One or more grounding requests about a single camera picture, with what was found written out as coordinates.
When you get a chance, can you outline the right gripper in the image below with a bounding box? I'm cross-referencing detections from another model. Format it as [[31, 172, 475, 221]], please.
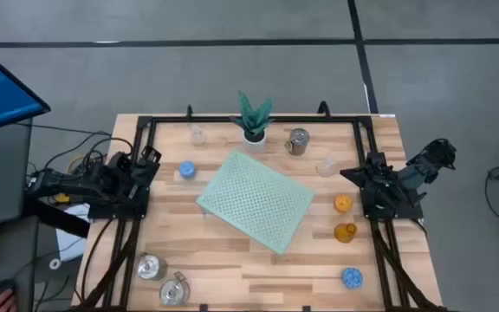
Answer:
[[340, 152, 400, 196]]

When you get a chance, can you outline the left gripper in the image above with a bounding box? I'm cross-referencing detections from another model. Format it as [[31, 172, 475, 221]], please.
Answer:
[[117, 146, 163, 198]]

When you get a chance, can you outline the clear glass candle holder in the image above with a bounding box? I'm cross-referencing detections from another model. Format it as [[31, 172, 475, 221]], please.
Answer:
[[188, 123, 208, 147], [315, 156, 340, 179]]

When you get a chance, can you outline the blue patterned candle holder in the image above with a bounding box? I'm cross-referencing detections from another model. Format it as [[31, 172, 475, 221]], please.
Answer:
[[178, 160, 198, 180]]

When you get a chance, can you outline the amber glass candle holder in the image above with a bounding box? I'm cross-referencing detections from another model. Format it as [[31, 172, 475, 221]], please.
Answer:
[[334, 222, 358, 244]]

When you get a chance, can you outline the silver tin candle holder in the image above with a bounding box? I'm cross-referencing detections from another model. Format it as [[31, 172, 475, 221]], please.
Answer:
[[136, 252, 168, 282], [284, 127, 311, 157], [159, 271, 191, 307]]

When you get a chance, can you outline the blue scrubby ball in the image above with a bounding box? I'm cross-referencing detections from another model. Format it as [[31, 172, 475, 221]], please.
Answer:
[[341, 267, 364, 290]]

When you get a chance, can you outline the green perforated mat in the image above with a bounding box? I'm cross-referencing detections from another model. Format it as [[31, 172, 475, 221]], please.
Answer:
[[196, 149, 316, 256]]

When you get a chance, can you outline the black stand bar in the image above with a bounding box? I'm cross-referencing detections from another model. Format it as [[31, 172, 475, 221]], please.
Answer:
[[23, 199, 91, 239]]

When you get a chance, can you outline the artificial plant in white pot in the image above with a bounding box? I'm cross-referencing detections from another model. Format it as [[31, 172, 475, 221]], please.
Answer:
[[229, 89, 275, 153]]

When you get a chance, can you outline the white paper sheet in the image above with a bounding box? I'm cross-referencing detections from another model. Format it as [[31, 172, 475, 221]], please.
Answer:
[[55, 203, 91, 263]]

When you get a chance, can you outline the black computer mouse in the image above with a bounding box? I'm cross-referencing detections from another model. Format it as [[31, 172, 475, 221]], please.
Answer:
[[0, 278, 16, 298]]

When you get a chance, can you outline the thin black cable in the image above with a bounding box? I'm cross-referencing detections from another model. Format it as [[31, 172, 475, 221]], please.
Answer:
[[15, 122, 112, 136]]

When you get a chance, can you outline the black aluminium table frame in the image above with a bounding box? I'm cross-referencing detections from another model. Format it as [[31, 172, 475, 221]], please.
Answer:
[[71, 100, 448, 312]]

